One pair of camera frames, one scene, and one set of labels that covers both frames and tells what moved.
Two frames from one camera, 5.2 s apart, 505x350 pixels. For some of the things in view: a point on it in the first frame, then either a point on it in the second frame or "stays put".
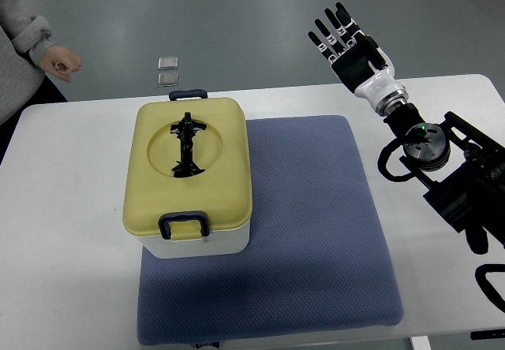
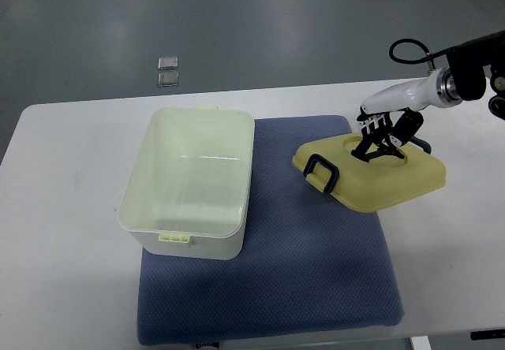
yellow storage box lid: x=224 y=191 -> x=329 y=165
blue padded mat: x=316 y=262 stays put
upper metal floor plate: x=166 y=63 stays put
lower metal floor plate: x=168 y=79 stays put
